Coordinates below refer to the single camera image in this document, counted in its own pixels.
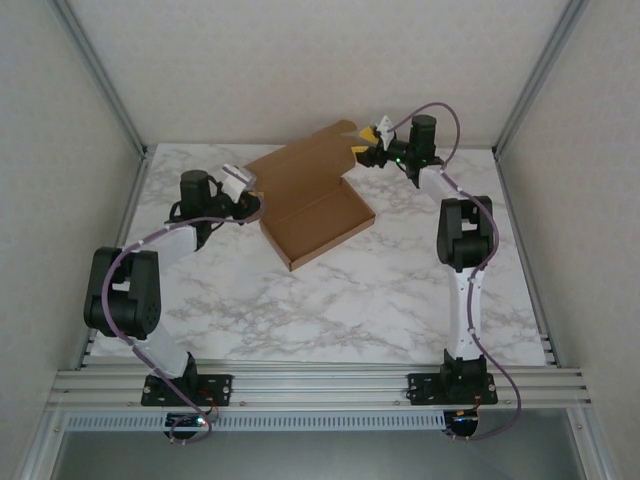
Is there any brown cardboard paper box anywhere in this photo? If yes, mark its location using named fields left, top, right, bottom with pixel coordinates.
left=243, top=119, right=377, bottom=272

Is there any small lit controller board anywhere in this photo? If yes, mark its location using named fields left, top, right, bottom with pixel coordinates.
left=164, top=412, right=210, bottom=431
left=443, top=408, right=482, bottom=437

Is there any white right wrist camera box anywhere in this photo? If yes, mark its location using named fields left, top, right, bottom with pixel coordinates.
left=374, top=114, right=397, bottom=150

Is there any aluminium table side rail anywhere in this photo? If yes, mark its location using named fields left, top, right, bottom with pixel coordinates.
left=74, top=147, right=151, bottom=371
left=493, top=149, right=560, bottom=369

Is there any aluminium frame post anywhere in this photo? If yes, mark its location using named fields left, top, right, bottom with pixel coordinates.
left=492, top=0, right=591, bottom=157
left=47, top=0, right=150, bottom=157

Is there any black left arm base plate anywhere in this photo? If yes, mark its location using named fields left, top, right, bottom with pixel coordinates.
left=141, top=373, right=234, bottom=407

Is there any aluminium mounting rail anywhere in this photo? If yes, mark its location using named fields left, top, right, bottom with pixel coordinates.
left=47, top=367, right=594, bottom=412

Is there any grey slotted cable duct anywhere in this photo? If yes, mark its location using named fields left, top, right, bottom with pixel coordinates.
left=64, top=412, right=446, bottom=431

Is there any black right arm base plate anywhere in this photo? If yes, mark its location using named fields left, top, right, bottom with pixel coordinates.
left=406, top=372, right=500, bottom=406

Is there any aluminium lower frame bar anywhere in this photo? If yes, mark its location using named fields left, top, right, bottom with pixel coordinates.
left=14, top=409, right=69, bottom=480
left=564, top=407, right=619, bottom=480

